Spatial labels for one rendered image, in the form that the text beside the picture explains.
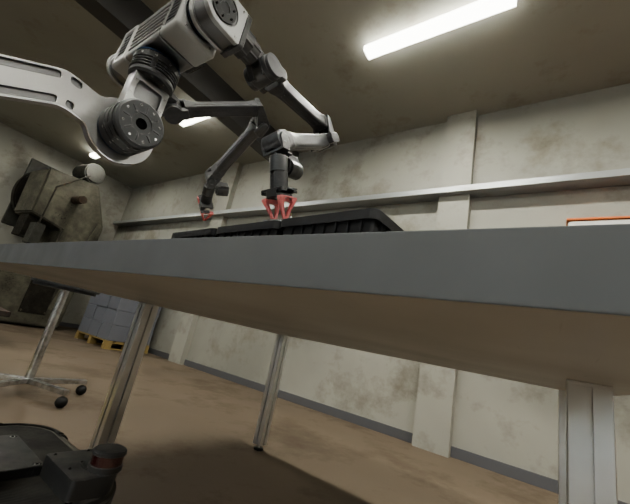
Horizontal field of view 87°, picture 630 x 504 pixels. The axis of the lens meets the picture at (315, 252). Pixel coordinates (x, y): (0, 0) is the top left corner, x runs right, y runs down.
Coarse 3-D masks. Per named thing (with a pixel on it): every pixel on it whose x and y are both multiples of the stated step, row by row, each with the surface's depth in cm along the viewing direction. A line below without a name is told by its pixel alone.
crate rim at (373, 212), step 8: (368, 208) 72; (304, 216) 84; (312, 216) 82; (320, 216) 80; (328, 216) 78; (336, 216) 77; (344, 216) 75; (352, 216) 74; (360, 216) 72; (368, 216) 71; (376, 216) 71; (384, 216) 72; (288, 224) 86; (296, 224) 84; (304, 224) 83; (384, 224) 72; (392, 224) 75
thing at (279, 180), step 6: (270, 174) 102; (276, 174) 101; (282, 174) 101; (270, 180) 102; (276, 180) 101; (282, 180) 101; (270, 186) 102; (276, 186) 101; (282, 186) 98; (264, 192) 104; (288, 192) 103; (294, 192) 101
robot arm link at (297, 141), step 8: (272, 136) 102; (288, 136) 106; (296, 136) 112; (304, 136) 117; (312, 136) 123; (320, 136) 128; (328, 136) 131; (336, 136) 134; (264, 144) 104; (272, 144) 102; (280, 144) 102; (296, 144) 111; (304, 144) 116; (312, 144) 121; (320, 144) 127; (328, 144) 132
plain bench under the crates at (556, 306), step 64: (0, 256) 68; (64, 256) 48; (128, 256) 37; (192, 256) 31; (256, 256) 26; (320, 256) 22; (384, 256) 20; (448, 256) 18; (512, 256) 16; (576, 256) 15; (256, 320) 85; (320, 320) 44; (384, 320) 30; (448, 320) 23; (512, 320) 18; (576, 320) 15; (128, 384) 132; (576, 384) 56; (256, 448) 192; (576, 448) 53
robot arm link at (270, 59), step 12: (264, 60) 102; (276, 60) 107; (264, 72) 104; (276, 72) 105; (252, 84) 108; (276, 84) 111; (288, 84) 115; (276, 96) 115; (288, 96) 116; (300, 96) 121; (300, 108) 122; (312, 108) 128; (312, 120) 129; (324, 120) 133; (324, 132) 139; (336, 144) 137
